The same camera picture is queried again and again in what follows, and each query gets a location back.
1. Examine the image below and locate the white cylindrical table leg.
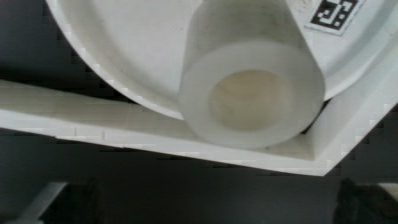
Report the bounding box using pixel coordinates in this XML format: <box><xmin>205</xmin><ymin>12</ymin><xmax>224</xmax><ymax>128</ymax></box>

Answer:
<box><xmin>178</xmin><ymin>0</ymin><xmax>325</xmax><ymax>149</ymax></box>

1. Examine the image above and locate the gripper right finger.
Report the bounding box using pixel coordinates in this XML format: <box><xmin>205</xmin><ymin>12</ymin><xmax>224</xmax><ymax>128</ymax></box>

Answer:
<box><xmin>338</xmin><ymin>179</ymin><xmax>398</xmax><ymax>224</ymax></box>

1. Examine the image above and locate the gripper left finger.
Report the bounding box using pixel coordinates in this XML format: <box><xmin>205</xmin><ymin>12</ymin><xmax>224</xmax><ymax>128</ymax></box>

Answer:
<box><xmin>11</xmin><ymin>181</ymin><xmax>101</xmax><ymax>224</ymax></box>

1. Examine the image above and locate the white front fence bar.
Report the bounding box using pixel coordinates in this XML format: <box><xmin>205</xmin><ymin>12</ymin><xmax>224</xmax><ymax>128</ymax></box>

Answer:
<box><xmin>0</xmin><ymin>80</ymin><xmax>331</xmax><ymax>176</ymax></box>

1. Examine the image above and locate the white round table top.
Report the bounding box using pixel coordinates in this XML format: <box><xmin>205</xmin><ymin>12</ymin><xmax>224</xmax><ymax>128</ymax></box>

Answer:
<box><xmin>45</xmin><ymin>0</ymin><xmax>398</xmax><ymax>119</ymax></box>

